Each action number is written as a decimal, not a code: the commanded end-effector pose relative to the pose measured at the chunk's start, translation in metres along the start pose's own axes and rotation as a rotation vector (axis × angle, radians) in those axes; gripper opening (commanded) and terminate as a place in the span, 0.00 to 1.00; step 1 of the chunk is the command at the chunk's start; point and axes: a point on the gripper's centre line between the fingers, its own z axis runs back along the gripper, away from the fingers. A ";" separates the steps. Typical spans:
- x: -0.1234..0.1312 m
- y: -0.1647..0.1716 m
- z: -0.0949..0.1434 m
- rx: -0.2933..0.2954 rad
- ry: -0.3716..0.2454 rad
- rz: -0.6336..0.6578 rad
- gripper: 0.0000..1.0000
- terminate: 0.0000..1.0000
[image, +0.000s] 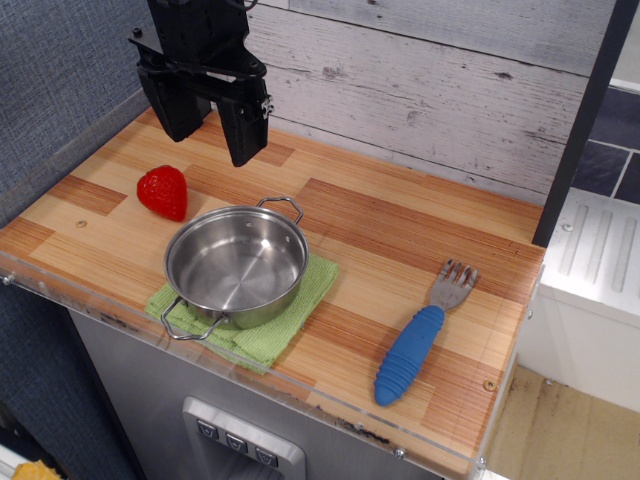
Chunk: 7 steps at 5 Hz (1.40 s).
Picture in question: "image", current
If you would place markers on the green folded cloth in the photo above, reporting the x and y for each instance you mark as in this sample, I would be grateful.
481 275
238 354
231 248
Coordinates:
256 348

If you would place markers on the white toy sink unit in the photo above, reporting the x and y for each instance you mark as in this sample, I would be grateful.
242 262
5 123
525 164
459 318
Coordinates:
582 328

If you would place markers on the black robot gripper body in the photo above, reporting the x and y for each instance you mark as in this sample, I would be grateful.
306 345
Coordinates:
198 47

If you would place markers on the black right frame post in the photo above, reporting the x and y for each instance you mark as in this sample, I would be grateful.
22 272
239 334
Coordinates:
606 61

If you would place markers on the silver dispenser button panel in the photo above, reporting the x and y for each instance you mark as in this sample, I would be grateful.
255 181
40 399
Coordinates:
228 447

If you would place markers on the stainless steel pot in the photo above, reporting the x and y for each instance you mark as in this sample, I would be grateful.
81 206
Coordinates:
238 266

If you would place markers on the red plastic strawberry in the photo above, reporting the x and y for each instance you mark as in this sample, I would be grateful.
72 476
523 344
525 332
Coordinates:
163 190

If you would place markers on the blue handled metal fork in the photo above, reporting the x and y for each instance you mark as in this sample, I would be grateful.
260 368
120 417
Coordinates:
404 360

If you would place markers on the grey toy fridge cabinet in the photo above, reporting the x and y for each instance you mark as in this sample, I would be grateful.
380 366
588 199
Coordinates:
147 381

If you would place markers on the yellow object at corner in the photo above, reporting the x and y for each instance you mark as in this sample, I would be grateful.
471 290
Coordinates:
34 471

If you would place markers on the clear acrylic edge guard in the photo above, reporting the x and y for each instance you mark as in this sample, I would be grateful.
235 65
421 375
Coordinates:
445 462

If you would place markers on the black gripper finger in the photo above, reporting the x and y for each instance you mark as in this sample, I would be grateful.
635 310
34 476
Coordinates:
244 111
179 99

